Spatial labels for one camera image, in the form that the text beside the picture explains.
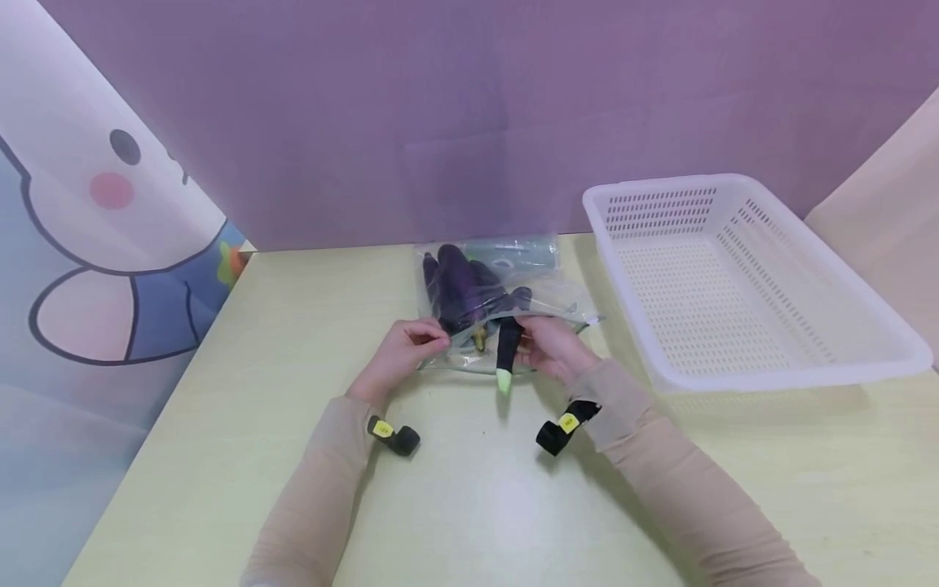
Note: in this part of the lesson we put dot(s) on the black wrist band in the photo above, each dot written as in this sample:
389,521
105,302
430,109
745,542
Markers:
565,425
396,436

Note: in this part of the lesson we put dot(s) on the person's left fingers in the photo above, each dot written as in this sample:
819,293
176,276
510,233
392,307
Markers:
429,336

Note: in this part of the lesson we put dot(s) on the person's right fingers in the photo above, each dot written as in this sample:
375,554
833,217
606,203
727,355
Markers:
532,338

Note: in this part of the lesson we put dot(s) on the person's right hand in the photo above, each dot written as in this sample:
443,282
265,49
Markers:
557,350

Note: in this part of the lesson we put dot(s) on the person's left hand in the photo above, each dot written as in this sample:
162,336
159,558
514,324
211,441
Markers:
396,359

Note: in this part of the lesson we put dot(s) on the dark purple toy eggplant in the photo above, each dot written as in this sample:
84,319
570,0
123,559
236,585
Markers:
506,346

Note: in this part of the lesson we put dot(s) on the person's left forearm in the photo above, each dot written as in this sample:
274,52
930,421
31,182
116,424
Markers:
315,505

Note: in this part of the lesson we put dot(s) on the white perforated plastic basket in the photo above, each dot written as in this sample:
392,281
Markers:
733,285

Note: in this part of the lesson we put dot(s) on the person's right forearm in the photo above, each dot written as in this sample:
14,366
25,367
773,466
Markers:
682,489

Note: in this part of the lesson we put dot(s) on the clear plastic zip bag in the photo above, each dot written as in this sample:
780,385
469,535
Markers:
506,285

